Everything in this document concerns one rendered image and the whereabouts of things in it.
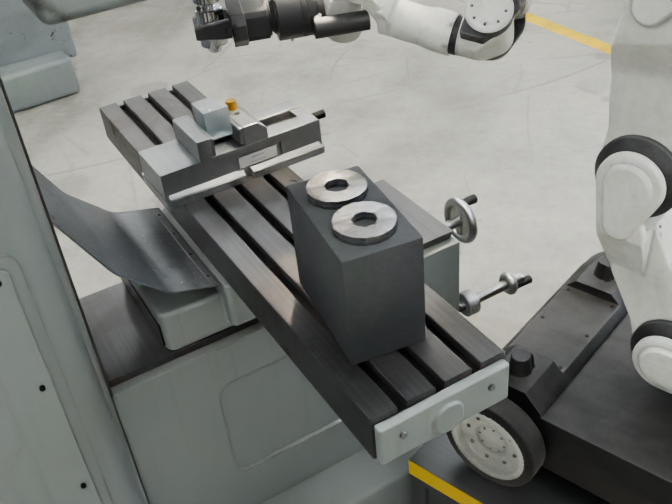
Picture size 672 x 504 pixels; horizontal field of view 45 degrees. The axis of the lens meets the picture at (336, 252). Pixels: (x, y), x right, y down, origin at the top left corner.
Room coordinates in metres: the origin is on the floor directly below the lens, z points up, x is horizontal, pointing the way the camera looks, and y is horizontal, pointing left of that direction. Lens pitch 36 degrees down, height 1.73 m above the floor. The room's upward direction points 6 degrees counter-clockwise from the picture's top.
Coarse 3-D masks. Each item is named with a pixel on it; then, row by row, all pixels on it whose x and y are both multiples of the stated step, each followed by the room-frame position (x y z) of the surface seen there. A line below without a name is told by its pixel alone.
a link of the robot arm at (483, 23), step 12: (468, 0) 1.28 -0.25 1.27; (480, 0) 1.27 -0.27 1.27; (492, 0) 1.27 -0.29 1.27; (504, 0) 1.26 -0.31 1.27; (516, 0) 1.26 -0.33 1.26; (528, 0) 1.30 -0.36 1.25; (468, 12) 1.26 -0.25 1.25; (480, 12) 1.26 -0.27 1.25; (492, 12) 1.25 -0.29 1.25; (504, 12) 1.25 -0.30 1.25; (516, 12) 1.25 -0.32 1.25; (468, 24) 1.26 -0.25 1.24; (480, 24) 1.24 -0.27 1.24; (492, 24) 1.24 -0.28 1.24; (504, 24) 1.24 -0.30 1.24; (516, 24) 1.34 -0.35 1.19; (516, 36) 1.32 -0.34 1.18; (492, 60) 1.32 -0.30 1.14
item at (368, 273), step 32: (288, 192) 1.04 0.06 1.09; (320, 192) 1.00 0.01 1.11; (352, 192) 1.00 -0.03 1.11; (320, 224) 0.94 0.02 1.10; (352, 224) 0.91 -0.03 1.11; (384, 224) 0.91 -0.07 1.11; (320, 256) 0.93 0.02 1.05; (352, 256) 0.86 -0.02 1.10; (384, 256) 0.87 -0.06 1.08; (416, 256) 0.88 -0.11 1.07; (320, 288) 0.95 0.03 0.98; (352, 288) 0.85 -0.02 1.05; (384, 288) 0.87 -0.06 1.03; (416, 288) 0.88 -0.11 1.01; (352, 320) 0.85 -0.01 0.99; (384, 320) 0.87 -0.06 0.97; (416, 320) 0.88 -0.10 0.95; (352, 352) 0.85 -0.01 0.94; (384, 352) 0.86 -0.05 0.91
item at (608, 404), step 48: (576, 288) 1.34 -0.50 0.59; (528, 336) 1.21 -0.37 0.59; (576, 336) 1.20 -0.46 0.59; (624, 336) 1.20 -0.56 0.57; (528, 384) 1.06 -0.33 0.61; (576, 384) 1.09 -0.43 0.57; (624, 384) 1.07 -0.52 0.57; (576, 432) 0.97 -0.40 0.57; (624, 432) 0.96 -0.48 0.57; (576, 480) 0.96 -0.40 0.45; (624, 480) 0.90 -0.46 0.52
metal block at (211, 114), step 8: (192, 104) 1.46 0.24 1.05; (200, 104) 1.45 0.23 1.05; (208, 104) 1.45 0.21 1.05; (216, 104) 1.45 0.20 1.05; (224, 104) 1.44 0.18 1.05; (200, 112) 1.42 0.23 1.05; (208, 112) 1.42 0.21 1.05; (216, 112) 1.42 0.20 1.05; (224, 112) 1.43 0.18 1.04; (200, 120) 1.43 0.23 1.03; (208, 120) 1.41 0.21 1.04; (216, 120) 1.42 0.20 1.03; (224, 120) 1.43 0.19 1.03; (208, 128) 1.41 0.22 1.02; (216, 128) 1.42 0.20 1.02; (224, 128) 1.43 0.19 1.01; (216, 136) 1.42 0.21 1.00; (224, 136) 1.43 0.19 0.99
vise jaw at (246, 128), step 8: (232, 112) 1.48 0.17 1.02; (240, 112) 1.48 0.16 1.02; (248, 112) 1.50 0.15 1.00; (232, 120) 1.45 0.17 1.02; (240, 120) 1.44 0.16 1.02; (248, 120) 1.44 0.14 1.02; (256, 120) 1.45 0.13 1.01; (232, 128) 1.43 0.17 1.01; (240, 128) 1.41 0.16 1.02; (248, 128) 1.42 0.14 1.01; (256, 128) 1.42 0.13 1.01; (264, 128) 1.43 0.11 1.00; (232, 136) 1.44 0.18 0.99; (240, 136) 1.41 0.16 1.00; (248, 136) 1.42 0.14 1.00; (256, 136) 1.42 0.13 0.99; (264, 136) 1.43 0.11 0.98
